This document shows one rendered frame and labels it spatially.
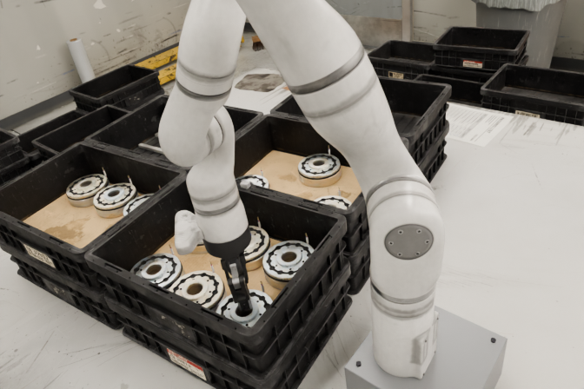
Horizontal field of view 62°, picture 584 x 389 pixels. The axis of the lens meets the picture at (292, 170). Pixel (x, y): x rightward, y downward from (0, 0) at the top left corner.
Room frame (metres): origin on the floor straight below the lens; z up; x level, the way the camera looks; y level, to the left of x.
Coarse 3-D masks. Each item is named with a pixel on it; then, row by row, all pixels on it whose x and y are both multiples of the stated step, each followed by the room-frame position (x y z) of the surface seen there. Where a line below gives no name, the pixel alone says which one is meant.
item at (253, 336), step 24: (168, 192) 0.86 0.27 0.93; (240, 192) 0.83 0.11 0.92; (336, 216) 0.69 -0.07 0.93; (336, 240) 0.65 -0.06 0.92; (96, 264) 0.67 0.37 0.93; (312, 264) 0.58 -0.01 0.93; (144, 288) 0.59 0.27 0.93; (288, 288) 0.54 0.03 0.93; (192, 312) 0.52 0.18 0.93; (264, 312) 0.50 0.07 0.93; (240, 336) 0.47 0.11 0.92; (264, 336) 0.47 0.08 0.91
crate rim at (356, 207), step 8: (264, 120) 1.14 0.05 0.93; (288, 120) 1.11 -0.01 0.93; (296, 120) 1.10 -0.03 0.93; (304, 120) 1.09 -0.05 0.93; (248, 128) 1.10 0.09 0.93; (240, 136) 1.06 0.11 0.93; (400, 136) 0.94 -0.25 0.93; (240, 184) 0.85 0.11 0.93; (264, 192) 0.81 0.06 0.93; (272, 192) 0.80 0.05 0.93; (280, 192) 0.80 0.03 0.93; (296, 200) 0.76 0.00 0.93; (304, 200) 0.76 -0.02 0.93; (360, 200) 0.73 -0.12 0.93; (328, 208) 0.72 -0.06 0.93; (336, 208) 0.72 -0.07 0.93; (352, 208) 0.71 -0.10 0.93; (360, 208) 0.72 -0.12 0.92; (352, 216) 0.70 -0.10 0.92
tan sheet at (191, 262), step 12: (156, 252) 0.79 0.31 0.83; (168, 252) 0.79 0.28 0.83; (192, 264) 0.74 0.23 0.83; (204, 264) 0.73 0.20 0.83; (216, 264) 0.73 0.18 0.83; (252, 276) 0.68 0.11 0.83; (264, 276) 0.67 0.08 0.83; (228, 288) 0.66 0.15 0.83; (252, 288) 0.65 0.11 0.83; (264, 288) 0.64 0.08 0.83
